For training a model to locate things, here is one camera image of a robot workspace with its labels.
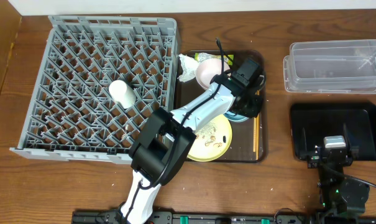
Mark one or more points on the crumpled white napkin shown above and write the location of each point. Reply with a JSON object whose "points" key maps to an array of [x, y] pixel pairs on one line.
{"points": [[189, 66]]}

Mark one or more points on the white plastic cup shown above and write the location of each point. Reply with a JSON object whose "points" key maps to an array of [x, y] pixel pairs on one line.
{"points": [[122, 93]]}

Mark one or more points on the pink bowl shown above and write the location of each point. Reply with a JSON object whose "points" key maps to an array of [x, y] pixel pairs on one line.
{"points": [[207, 70]]}

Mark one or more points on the clear plastic bin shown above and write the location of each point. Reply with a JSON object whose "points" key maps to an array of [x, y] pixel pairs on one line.
{"points": [[335, 66]]}

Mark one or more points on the green snack wrapper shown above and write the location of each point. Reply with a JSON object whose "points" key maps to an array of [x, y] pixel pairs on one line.
{"points": [[200, 57]]}

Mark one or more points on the black plastic bin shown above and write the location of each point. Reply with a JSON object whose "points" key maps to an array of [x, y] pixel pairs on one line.
{"points": [[326, 119]]}

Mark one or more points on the light blue bowl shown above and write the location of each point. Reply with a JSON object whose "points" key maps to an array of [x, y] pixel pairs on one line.
{"points": [[235, 117]]}

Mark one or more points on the grey plastic dish rack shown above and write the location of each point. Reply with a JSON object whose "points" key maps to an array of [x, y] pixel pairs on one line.
{"points": [[71, 114]]}

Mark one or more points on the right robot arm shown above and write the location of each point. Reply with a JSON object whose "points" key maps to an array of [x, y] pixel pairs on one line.
{"points": [[342, 196]]}

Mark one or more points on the yellow plate with crumbs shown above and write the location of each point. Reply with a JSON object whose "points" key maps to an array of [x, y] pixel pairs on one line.
{"points": [[212, 141]]}

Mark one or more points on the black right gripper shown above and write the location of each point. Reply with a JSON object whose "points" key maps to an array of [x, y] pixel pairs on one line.
{"points": [[332, 152]]}

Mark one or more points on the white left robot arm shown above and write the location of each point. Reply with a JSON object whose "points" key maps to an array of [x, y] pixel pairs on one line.
{"points": [[162, 146]]}

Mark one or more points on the dark brown serving tray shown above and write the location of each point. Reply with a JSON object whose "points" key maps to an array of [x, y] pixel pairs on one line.
{"points": [[241, 147]]}

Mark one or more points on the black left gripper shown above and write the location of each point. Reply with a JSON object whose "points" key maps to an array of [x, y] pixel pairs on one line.
{"points": [[250, 106]]}

